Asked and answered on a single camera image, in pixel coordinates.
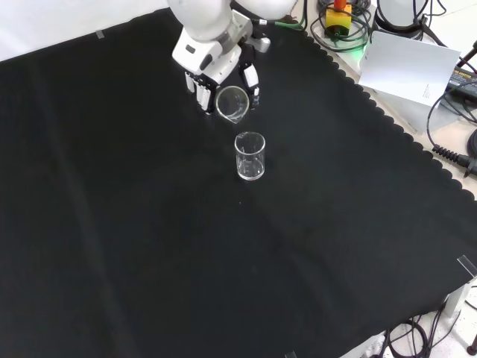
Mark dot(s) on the black table cloth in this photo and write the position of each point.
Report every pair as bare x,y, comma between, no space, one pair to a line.
149,223

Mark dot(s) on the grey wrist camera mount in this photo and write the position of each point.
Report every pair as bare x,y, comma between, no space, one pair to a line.
262,44

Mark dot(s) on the black power adapter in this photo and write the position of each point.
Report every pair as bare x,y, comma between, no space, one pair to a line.
464,79

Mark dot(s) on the clear glass beaker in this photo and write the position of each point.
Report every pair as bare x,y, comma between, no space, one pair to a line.
250,169
233,112

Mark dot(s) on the clear tape strip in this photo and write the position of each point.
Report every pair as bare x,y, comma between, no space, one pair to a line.
467,265
291,354

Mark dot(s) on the yellow emergency stop button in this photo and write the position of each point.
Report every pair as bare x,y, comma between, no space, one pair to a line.
338,20

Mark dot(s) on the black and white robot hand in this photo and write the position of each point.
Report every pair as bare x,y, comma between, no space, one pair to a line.
208,61

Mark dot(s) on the grey tape strip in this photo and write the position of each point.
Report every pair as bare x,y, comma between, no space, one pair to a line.
100,34

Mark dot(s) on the white table leg bracket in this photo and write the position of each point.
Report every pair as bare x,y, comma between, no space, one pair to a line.
460,296

